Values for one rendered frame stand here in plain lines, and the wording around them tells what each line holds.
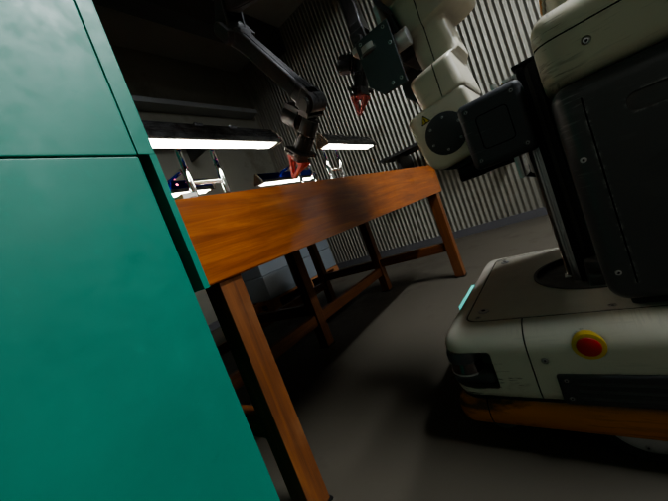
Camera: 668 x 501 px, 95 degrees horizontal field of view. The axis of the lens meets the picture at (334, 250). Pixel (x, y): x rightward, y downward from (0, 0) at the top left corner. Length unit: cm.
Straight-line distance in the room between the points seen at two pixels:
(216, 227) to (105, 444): 40
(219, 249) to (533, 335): 67
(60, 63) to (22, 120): 12
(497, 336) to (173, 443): 63
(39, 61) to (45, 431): 52
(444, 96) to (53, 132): 78
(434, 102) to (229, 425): 84
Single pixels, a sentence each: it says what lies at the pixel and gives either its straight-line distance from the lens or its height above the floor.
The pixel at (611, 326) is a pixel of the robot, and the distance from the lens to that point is 74.
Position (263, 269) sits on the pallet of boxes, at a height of 46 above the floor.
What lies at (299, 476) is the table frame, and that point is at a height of 11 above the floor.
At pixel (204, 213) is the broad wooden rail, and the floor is 73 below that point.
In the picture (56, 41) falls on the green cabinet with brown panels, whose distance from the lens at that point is 73.
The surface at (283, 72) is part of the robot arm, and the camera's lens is 107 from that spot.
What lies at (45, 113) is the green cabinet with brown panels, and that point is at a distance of 64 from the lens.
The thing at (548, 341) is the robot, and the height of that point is 25.
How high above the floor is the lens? 60
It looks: 4 degrees down
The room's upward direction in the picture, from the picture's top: 21 degrees counter-clockwise
